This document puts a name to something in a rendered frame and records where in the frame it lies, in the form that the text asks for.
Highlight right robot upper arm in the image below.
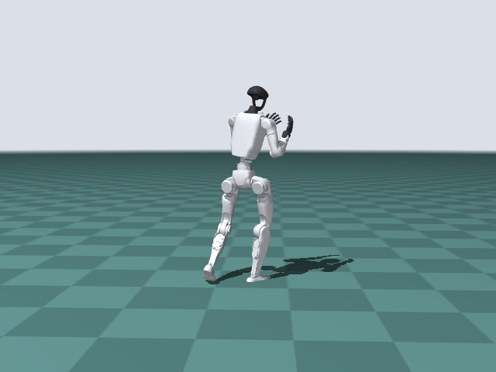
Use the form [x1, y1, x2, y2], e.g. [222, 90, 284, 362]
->
[261, 117, 282, 158]

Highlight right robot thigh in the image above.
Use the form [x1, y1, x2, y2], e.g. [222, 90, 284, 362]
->
[250, 176, 274, 239]

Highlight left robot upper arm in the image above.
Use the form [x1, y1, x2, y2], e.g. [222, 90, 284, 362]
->
[229, 115, 237, 137]

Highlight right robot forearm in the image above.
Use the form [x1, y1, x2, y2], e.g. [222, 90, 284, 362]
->
[278, 134, 289, 156]

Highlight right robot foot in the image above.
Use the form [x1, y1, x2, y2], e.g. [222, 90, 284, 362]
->
[246, 275, 270, 282]

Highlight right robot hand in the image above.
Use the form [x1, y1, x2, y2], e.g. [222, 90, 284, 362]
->
[281, 115, 293, 138]

